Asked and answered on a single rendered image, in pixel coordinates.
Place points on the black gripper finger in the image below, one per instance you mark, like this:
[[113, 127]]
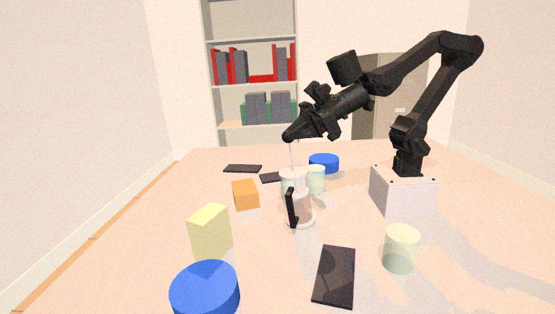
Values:
[[298, 121], [308, 129]]

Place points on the orange block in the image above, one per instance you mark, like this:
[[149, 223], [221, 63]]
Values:
[[245, 193]]

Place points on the pale yellow block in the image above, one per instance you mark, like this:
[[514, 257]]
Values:
[[209, 232]]

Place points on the glass french press with black knob plunger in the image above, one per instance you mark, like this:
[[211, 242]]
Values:
[[296, 192]]

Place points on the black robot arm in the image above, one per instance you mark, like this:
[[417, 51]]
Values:
[[407, 134]]

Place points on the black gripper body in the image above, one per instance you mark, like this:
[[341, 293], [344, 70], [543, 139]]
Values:
[[327, 119]]

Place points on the blue cylinder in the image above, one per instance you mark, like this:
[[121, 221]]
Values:
[[205, 287], [330, 161]]

